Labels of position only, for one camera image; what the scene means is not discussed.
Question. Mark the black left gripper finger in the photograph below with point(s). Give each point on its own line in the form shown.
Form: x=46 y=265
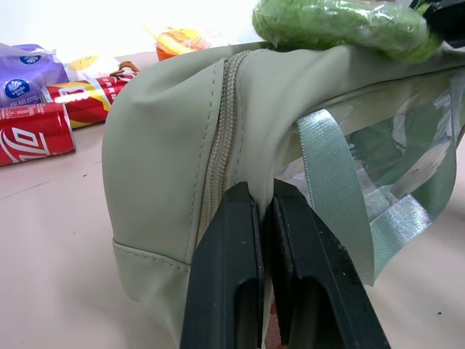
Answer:
x=221 y=269
x=446 y=22
x=319 y=276

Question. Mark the green pouch with clear window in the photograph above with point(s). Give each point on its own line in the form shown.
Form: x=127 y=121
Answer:
x=254 y=120

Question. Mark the red and yellow snack tube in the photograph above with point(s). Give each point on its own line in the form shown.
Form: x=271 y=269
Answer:
x=85 y=100

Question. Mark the orange jelly cup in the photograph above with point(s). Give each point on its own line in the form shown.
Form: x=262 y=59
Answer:
x=178 y=41

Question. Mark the red cola can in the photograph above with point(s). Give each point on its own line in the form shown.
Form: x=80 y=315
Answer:
x=32 y=134

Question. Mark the white pack with yellow face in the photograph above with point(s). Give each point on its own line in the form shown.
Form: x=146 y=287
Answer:
x=91 y=67

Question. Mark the purple tissue pack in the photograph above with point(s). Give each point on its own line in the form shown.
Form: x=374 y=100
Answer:
x=25 y=78

